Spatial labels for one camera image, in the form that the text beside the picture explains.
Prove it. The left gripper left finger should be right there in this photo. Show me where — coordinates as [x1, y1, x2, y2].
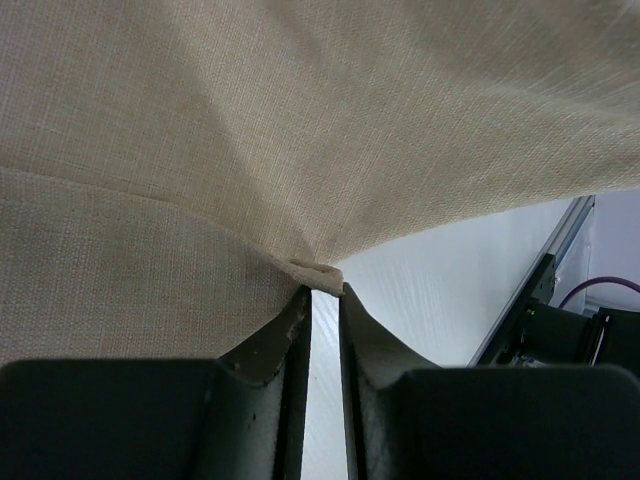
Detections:
[1, 287, 311, 479]

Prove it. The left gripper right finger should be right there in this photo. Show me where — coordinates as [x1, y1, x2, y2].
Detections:
[339, 288, 639, 479]

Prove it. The beige cloth napkin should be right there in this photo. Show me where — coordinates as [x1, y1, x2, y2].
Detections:
[1, 1, 639, 363]

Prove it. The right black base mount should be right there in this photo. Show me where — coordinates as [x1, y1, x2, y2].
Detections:
[495, 276, 639, 374]

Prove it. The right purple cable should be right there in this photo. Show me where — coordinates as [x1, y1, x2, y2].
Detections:
[557, 275, 640, 309]

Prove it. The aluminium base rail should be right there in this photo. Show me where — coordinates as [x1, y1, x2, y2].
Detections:
[468, 195, 595, 367]

